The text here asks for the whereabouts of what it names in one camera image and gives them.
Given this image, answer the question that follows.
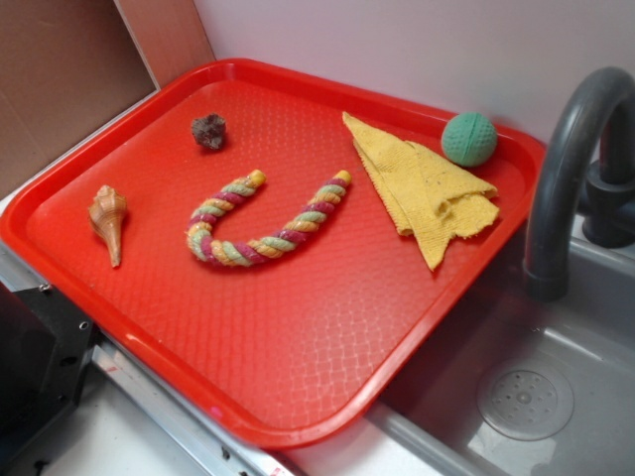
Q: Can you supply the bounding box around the dark brown rough rock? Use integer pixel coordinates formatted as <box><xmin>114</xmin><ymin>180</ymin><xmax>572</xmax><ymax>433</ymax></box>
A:
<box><xmin>190</xmin><ymin>113</ymin><xmax>226</xmax><ymax>151</ymax></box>

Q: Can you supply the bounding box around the brown cardboard panel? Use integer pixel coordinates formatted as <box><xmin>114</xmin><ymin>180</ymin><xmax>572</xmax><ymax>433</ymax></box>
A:
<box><xmin>0</xmin><ymin>0</ymin><xmax>217</xmax><ymax>200</ymax></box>

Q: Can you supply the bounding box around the green dimpled ball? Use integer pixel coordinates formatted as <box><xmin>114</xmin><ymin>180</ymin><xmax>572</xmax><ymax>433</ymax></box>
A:
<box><xmin>442</xmin><ymin>112</ymin><xmax>498</xmax><ymax>168</ymax></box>

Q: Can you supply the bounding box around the yellow folded cloth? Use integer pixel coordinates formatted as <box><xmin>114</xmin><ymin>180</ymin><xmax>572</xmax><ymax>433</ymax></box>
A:
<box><xmin>342</xmin><ymin>112</ymin><xmax>499</xmax><ymax>271</ymax></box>

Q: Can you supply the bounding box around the grey curved faucet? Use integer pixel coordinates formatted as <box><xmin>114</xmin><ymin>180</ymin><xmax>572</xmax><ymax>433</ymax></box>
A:
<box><xmin>523</xmin><ymin>66</ymin><xmax>634</xmax><ymax>301</ymax></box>

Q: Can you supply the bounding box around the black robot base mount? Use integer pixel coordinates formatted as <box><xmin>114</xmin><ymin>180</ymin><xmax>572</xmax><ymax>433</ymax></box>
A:
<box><xmin>1</xmin><ymin>286</ymin><xmax>94</xmax><ymax>447</ymax></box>

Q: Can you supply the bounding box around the round sink drain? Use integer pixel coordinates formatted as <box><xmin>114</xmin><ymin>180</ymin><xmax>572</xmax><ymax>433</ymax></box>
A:
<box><xmin>476</xmin><ymin>362</ymin><xmax>574</xmax><ymax>441</ymax></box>

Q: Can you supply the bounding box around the red plastic tray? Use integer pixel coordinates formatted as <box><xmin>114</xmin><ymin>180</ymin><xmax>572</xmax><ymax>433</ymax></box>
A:
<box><xmin>1</xmin><ymin>59</ymin><xmax>545</xmax><ymax>449</ymax></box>

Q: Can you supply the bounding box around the orange spiral seashell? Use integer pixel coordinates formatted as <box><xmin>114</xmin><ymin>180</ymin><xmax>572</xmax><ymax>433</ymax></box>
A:
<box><xmin>88</xmin><ymin>184</ymin><xmax>128</xmax><ymax>268</ymax></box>

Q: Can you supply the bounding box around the grey toy sink basin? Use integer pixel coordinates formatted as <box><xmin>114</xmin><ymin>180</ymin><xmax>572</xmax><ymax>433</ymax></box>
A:
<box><xmin>368</xmin><ymin>235</ymin><xmax>634</xmax><ymax>475</ymax></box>

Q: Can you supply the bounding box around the multicolour twisted rope toy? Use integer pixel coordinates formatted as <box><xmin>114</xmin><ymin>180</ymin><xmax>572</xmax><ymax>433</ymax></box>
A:
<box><xmin>186</xmin><ymin>170</ymin><xmax>352</xmax><ymax>268</ymax></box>

